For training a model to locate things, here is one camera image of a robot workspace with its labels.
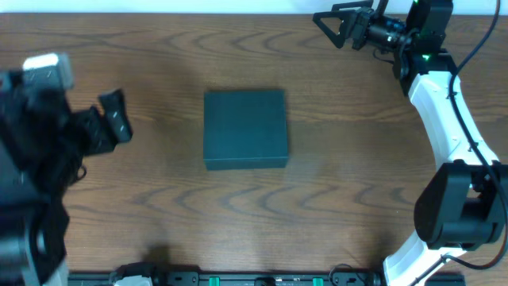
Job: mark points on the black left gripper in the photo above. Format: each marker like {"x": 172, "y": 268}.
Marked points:
{"x": 93, "y": 129}

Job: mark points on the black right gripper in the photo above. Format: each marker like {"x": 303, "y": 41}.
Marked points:
{"x": 359, "y": 28}

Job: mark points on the black gift box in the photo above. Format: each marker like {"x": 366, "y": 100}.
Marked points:
{"x": 245, "y": 130}

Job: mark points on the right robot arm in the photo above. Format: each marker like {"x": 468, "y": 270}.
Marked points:
{"x": 464, "y": 206}

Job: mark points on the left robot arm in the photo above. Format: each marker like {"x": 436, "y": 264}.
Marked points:
{"x": 43, "y": 143}

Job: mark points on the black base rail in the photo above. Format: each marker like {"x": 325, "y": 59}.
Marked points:
{"x": 259, "y": 279}

